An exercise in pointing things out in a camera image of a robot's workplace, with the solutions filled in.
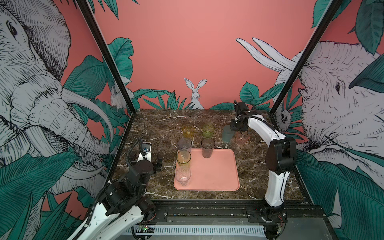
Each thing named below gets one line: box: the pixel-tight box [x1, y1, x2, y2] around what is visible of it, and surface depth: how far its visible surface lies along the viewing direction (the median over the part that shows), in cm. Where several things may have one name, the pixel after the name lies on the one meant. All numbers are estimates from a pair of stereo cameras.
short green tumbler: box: [202, 123, 215, 138], surface depth 109 cm
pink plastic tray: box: [174, 148, 240, 191], surface depth 93 cm
